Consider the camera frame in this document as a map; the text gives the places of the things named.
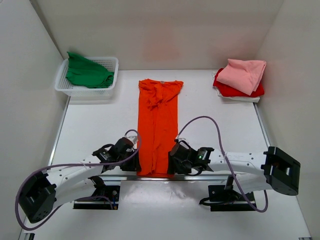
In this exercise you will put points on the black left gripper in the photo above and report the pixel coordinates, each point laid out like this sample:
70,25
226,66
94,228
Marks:
135,164

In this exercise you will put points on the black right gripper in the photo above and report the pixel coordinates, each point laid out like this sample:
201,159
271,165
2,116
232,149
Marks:
174,168

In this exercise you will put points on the orange t shirt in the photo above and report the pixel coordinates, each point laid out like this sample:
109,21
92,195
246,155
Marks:
157,125

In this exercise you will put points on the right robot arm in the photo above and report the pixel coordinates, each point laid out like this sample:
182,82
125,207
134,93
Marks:
273,169

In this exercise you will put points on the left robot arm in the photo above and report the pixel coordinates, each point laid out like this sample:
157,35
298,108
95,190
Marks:
47,189

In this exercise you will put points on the white plastic basket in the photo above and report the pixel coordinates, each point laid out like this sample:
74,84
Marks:
63,85

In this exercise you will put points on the red folded t shirt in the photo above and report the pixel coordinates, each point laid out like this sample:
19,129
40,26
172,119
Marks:
228,91

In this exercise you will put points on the green t shirt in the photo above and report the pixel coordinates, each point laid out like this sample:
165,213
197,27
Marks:
84,72

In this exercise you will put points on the white folded t shirt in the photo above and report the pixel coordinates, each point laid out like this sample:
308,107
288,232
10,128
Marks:
239,98

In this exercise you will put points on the pink folded t shirt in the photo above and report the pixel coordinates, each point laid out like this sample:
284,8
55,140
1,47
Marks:
243,75

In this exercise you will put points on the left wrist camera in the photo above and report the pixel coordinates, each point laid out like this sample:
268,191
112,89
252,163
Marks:
133,139

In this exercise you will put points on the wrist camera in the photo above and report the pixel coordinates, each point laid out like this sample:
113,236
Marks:
179,139
133,139

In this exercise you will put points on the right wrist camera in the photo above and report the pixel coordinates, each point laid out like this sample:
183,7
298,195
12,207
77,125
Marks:
179,139

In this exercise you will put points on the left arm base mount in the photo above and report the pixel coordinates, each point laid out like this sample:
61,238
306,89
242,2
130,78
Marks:
105,196

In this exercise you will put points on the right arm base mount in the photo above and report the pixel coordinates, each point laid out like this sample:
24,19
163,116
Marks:
223,198

